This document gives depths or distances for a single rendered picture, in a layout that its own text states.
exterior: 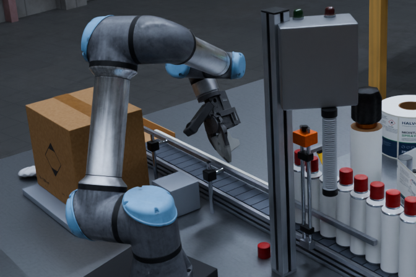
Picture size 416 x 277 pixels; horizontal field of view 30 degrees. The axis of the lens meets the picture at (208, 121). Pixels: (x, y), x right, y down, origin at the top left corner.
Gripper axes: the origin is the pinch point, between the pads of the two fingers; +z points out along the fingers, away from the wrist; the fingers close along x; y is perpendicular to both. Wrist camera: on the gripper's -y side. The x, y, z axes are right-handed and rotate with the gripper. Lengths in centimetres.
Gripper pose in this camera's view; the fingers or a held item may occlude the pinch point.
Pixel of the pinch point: (226, 159)
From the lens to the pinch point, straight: 230.2
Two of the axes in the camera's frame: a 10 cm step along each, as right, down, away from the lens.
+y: 8.0, -2.6, 5.3
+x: -4.8, 2.5, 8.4
